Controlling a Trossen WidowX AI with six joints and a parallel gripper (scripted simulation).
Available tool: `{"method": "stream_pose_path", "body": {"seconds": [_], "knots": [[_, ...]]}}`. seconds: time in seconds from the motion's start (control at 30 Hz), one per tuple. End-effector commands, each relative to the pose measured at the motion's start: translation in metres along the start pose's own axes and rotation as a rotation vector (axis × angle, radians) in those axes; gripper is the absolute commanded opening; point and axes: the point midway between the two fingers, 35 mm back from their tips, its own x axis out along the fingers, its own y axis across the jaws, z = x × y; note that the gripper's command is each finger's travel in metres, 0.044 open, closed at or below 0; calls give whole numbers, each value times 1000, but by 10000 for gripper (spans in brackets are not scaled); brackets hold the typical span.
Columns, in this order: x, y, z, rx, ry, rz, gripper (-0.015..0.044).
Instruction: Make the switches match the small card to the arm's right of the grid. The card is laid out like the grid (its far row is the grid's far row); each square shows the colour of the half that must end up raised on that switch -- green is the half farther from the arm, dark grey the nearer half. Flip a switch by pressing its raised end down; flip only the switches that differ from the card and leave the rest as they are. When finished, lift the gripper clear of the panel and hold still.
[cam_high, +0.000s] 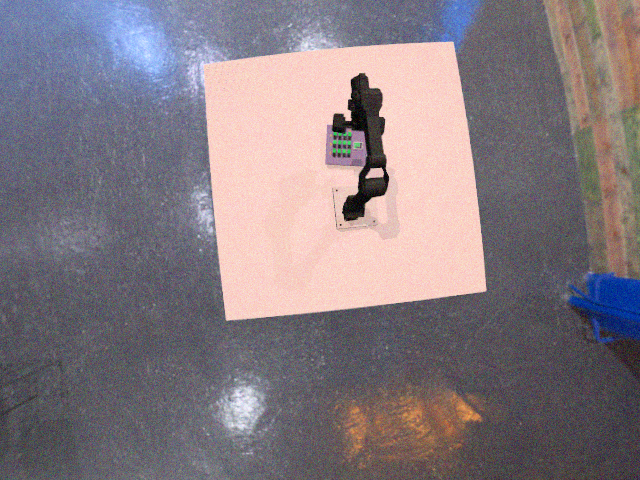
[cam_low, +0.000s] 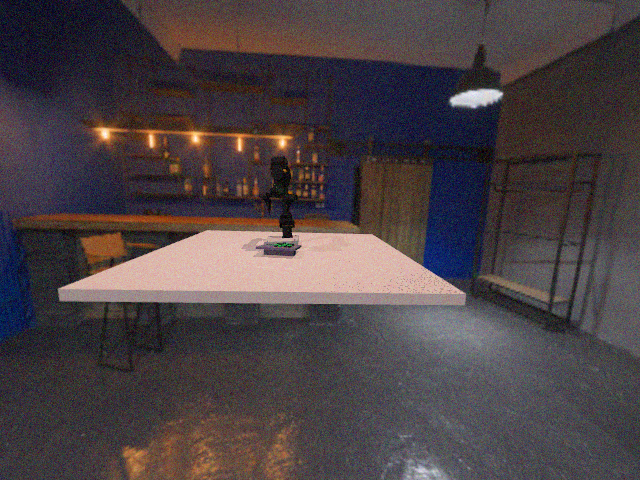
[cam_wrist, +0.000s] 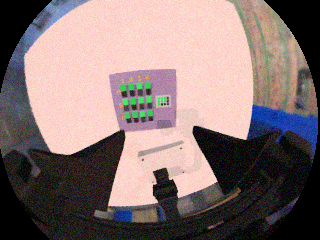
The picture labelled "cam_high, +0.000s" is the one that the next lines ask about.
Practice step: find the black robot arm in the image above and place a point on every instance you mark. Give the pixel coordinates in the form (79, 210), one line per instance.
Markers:
(365, 104)

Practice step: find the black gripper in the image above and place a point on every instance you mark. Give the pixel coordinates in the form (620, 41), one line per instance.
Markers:
(340, 125)

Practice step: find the purple switch panel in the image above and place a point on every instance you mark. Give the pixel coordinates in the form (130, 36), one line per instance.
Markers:
(347, 149)

